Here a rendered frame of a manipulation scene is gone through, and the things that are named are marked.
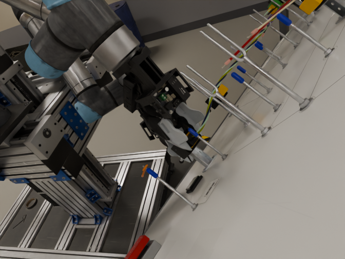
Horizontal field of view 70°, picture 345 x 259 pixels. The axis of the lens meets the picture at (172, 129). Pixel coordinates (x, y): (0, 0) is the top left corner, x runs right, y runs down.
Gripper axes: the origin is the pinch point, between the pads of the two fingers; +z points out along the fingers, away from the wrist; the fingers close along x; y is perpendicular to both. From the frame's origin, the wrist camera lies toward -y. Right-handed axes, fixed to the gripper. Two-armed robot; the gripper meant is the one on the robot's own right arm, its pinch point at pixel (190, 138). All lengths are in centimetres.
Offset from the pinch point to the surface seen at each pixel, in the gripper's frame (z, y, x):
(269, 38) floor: 77, -152, 238
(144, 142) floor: 50, -176, 44
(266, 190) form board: -4.9, 28.1, -11.2
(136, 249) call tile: 2.6, 3.8, -22.5
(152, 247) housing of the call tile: 4.3, 4.7, -20.8
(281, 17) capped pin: -11.1, 22.5, 11.1
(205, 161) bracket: 7.5, -2.3, 0.0
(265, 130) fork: -2.1, 20.7, -0.8
